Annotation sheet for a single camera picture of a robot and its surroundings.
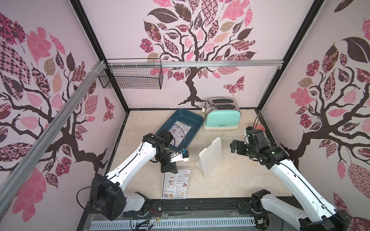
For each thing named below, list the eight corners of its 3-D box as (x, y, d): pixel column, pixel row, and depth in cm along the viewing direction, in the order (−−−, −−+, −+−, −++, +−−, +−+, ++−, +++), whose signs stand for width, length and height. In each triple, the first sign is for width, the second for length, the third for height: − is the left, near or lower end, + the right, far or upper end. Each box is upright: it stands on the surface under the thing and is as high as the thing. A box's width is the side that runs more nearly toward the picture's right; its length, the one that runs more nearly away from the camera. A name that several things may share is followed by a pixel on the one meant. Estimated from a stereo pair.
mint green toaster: (204, 131, 109) (206, 115, 95) (202, 113, 121) (204, 97, 107) (236, 131, 109) (243, 115, 95) (231, 114, 121) (237, 97, 107)
